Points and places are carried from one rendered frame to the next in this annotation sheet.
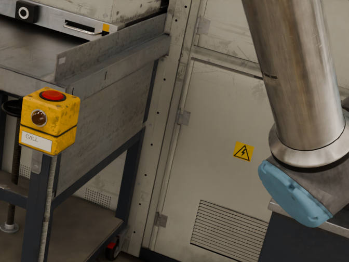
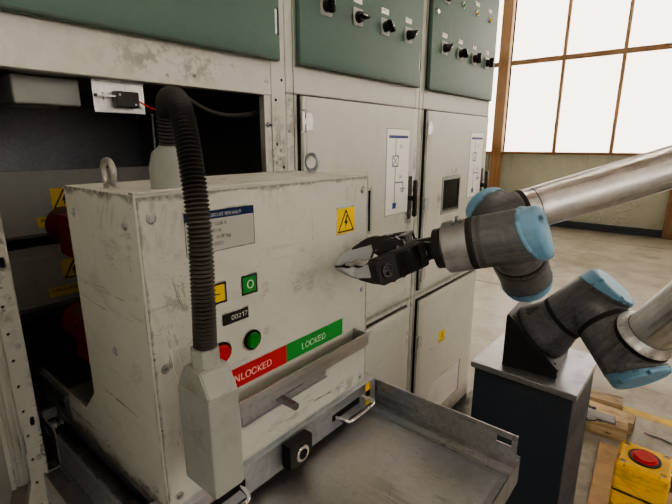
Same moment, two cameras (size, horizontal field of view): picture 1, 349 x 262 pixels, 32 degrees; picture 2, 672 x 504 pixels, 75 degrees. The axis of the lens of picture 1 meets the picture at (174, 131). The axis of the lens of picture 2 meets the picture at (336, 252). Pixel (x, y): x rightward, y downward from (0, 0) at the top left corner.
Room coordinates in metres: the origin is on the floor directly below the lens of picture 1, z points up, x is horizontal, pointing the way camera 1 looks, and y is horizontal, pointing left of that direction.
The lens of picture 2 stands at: (1.26, 1.08, 1.45)
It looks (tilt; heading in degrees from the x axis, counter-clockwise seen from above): 14 degrees down; 294
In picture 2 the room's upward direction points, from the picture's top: straight up
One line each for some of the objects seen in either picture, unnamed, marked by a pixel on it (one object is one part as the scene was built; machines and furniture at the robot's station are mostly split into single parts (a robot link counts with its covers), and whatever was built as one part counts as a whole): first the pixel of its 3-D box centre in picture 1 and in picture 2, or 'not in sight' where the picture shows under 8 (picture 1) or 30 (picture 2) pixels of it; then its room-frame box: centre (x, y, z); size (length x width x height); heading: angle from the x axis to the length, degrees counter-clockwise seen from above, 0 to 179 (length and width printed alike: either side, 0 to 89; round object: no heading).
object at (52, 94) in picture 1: (52, 97); (644, 459); (1.04, 0.23, 0.90); 0.04 x 0.04 x 0.02
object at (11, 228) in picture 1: (9, 225); not in sight; (1.65, 0.46, 0.18); 0.06 x 0.06 x 0.02
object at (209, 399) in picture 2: not in sight; (209, 422); (1.63, 0.68, 1.09); 0.08 x 0.05 x 0.17; 164
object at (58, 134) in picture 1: (49, 120); (640, 481); (1.03, 0.23, 0.85); 0.08 x 0.08 x 0.10; 75
